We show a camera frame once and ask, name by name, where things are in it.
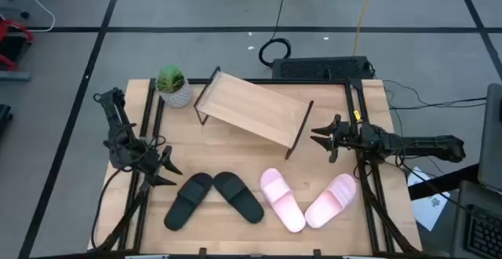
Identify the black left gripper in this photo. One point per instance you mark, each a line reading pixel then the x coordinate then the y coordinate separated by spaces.
pixel 147 163

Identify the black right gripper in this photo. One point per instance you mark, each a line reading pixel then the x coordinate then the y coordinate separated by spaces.
pixel 349 137

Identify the black slide sandal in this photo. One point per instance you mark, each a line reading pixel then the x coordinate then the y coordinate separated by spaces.
pixel 188 202
pixel 237 196

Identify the pink slide sandal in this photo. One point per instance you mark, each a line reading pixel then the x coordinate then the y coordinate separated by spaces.
pixel 331 202
pixel 282 200

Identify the wooden shelf with black frame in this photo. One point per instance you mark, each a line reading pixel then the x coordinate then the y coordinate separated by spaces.
pixel 251 108

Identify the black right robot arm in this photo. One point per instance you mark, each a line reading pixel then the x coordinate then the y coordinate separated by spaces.
pixel 423 145

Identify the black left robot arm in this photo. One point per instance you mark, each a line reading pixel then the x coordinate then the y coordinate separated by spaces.
pixel 117 141

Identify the green plant in patterned pot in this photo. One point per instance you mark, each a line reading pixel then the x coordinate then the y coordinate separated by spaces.
pixel 172 84

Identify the black desk bar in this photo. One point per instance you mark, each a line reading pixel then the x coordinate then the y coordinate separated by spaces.
pixel 443 181

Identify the grey desk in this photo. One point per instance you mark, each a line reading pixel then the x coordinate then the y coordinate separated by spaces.
pixel 470 192

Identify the grey laptop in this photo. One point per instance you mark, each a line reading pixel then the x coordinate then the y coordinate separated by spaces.
pixel 492 141

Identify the black object at floor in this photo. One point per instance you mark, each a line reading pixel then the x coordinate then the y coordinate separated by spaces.
pixel 4 115

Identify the black keyboard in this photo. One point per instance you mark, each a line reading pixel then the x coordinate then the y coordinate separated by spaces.
pixel 486 235

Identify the red and black cart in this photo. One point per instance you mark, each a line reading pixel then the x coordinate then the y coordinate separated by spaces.
pixel 17 26

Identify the black caster wheel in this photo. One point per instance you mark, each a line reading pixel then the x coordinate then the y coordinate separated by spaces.
pixel 25 15

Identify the black aluminium table frame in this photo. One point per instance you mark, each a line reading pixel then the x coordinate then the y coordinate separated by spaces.
pixel 139 231

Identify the small black bracket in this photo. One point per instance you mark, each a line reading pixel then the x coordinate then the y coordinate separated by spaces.
pixel 202 252
pixel 317 253

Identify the grey base plate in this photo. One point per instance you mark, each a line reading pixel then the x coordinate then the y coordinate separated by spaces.
pixel 13 75

